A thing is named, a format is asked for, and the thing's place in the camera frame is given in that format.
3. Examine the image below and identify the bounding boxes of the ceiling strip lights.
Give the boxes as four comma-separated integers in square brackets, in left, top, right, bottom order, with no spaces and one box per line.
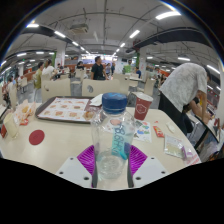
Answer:
[0,9,221,76]

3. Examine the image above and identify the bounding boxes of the brown food tray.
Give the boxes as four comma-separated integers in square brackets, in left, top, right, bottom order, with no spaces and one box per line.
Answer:
[34,96,101,123]

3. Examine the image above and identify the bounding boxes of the clear plastic packet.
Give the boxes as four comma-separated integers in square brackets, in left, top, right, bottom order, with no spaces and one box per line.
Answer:
[163,134,188,159]

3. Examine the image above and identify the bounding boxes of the clear blue-capped water bottle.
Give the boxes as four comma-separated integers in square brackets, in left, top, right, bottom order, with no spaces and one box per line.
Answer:
[90,92,136,188]

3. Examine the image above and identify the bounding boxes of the small red snack packet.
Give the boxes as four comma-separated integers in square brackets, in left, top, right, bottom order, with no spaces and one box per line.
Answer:
[152,125,165,139]

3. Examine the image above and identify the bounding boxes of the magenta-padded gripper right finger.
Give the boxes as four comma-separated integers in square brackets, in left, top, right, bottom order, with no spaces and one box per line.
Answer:
[127,144,169,189]

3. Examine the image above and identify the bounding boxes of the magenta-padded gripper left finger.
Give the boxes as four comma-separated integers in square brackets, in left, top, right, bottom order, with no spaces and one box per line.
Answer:
[55,144,99,189]

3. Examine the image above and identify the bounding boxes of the red paper cup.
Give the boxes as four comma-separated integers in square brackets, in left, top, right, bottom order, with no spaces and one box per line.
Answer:
[133,92,154,121]

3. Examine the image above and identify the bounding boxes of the flat round red coaster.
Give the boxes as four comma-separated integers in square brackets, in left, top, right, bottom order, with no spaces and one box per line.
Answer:
[28,129,46,146]

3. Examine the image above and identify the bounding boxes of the beige chair with round hole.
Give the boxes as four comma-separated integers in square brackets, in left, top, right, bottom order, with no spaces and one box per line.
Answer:
[41,78,72,103]
[81,78,121,98]

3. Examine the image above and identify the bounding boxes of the group of beige chairs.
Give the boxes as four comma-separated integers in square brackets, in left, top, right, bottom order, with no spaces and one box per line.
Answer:
[8,68,158,101]

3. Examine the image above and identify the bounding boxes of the colourful sticker sheet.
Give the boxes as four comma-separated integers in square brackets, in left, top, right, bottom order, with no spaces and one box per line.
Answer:
[132,119,153,144]

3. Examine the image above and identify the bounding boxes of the white crumpled napkin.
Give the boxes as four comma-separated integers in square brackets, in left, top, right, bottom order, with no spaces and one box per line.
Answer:
[89,93,104,108]

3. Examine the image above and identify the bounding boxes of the ceiling air conditioner unit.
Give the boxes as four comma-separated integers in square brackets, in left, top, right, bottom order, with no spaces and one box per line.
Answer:
[69,23,89,34]

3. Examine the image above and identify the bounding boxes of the person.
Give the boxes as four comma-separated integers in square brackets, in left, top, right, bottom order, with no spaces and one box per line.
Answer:
[33,61,45,103]
[90,55,108,81]
[157,62,213,136]
[42,59,56,81]

